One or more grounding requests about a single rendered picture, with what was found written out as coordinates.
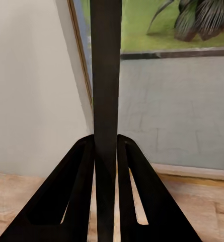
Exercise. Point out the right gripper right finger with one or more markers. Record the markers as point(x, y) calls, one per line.
point(166, 221)

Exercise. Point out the fixed window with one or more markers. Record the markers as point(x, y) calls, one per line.
point(171, 84)

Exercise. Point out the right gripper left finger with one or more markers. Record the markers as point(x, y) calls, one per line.
point(69, 184)

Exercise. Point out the poster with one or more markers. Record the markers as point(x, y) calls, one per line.
point(105, 43)

